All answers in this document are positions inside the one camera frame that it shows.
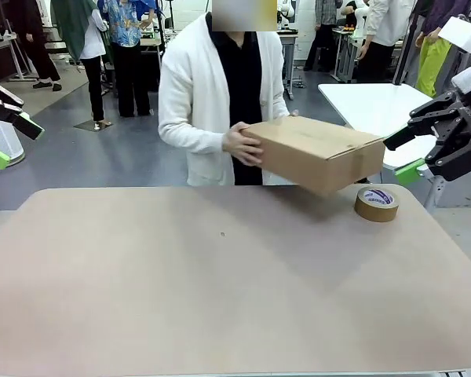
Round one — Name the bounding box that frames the person's right hand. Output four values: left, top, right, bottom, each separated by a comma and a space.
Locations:
222, 121, 265, 168

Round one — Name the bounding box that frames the bystander in white jacket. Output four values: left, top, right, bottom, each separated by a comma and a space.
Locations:
356, 0, 419, 84

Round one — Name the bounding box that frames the person in white cardigan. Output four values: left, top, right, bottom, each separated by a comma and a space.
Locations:
157, 11, 295, 186

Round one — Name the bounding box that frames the bystander in black clothes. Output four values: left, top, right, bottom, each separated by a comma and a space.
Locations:
3, 0, 63, 92

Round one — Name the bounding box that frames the person's left forearm white sleeve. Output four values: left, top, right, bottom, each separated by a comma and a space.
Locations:
261, 88, 292, 121

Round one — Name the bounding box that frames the bystander in lime green trousers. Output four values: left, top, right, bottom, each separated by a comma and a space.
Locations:
414, 0, 471, 99

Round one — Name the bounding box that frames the grey floor plate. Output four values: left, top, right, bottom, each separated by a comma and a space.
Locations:
73, 119, 113, 133

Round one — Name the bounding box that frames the bystander in blue floral shirt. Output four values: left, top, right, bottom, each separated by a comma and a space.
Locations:
97, 0, 158, 118

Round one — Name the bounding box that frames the brown cardboard box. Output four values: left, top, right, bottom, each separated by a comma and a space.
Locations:
241, 115, 386, 197

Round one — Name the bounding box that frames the brown packing tape roll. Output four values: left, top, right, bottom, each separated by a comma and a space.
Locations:
354, 185, 400, 223

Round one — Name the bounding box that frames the grey workbench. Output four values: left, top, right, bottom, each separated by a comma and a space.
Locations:
276, 31, 300, 99

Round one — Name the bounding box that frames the wooden side desk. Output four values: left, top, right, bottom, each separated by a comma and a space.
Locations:
0, 29, 28, 82

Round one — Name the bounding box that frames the bystander in dark outfit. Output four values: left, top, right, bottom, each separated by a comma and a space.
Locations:
304, 0, 343, 72

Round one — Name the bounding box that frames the white table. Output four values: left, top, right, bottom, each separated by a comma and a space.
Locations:
317, 82, 471, 170

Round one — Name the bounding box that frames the bystander with green scarf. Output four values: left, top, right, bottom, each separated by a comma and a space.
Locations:
49, 0, 113, 130

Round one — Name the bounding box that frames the black pole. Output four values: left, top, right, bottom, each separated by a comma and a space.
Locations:
392, 0, 422, 86

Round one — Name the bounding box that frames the person's right forearm white sleeve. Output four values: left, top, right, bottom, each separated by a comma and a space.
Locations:
158, 117, 231, 165

